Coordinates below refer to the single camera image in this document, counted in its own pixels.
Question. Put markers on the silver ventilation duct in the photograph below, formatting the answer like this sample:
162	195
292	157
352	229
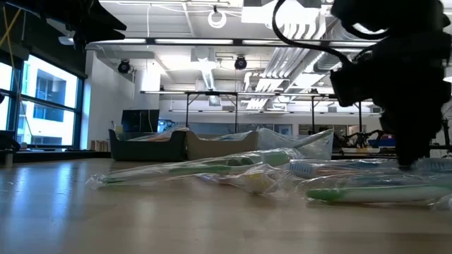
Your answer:
318	67

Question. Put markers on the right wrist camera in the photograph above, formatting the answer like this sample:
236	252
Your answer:
349	86

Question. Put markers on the small wooden crate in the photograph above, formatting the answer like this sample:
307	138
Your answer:
100	145

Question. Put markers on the light grey plastic bin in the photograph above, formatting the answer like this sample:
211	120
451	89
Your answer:
222	148

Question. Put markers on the green cloth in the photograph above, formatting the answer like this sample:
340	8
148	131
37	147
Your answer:
236	162

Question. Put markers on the clear plastic bin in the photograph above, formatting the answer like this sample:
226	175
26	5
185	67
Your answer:
270	143

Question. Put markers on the black mounted camera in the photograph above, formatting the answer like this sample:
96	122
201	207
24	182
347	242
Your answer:
240	63
123	66

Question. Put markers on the orange toothbrush in clear wrap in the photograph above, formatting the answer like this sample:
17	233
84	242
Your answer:
259	181

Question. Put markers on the black overhead rig frame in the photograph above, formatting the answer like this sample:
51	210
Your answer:
212	93

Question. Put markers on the black background robot arm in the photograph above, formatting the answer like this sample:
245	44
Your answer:
360	137

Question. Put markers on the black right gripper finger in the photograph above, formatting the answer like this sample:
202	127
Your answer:
413	150

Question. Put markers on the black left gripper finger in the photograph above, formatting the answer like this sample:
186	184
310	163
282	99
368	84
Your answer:
102	37
106	23

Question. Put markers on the long white light bar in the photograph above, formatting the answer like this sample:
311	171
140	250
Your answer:
194	41

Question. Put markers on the dark grey plastic bin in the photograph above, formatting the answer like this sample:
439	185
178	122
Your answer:
141	148

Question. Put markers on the black monitor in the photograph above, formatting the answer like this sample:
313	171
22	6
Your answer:
139	120

